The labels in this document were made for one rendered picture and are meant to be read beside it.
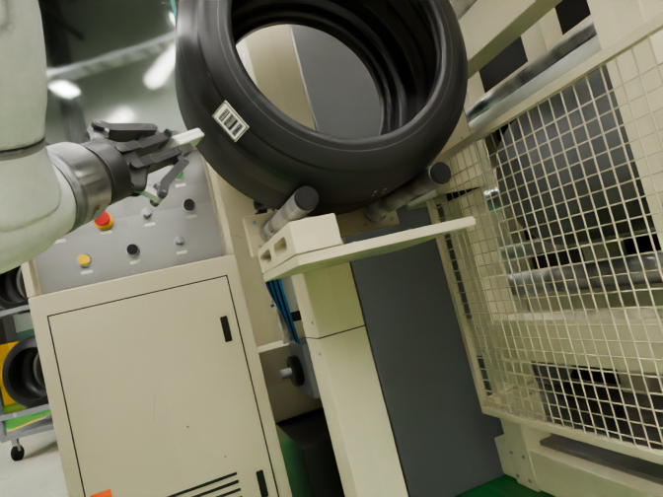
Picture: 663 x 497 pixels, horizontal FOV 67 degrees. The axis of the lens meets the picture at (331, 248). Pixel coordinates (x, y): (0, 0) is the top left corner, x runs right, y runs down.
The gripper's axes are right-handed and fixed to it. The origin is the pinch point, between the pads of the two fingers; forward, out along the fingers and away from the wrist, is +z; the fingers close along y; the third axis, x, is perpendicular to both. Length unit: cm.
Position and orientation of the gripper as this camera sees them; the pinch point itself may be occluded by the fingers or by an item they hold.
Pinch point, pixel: (184, 142)
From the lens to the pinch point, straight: 78.6
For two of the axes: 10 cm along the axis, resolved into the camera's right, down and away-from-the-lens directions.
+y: 6.7, 7.3, 1.0
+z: 3.1, -3.9, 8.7
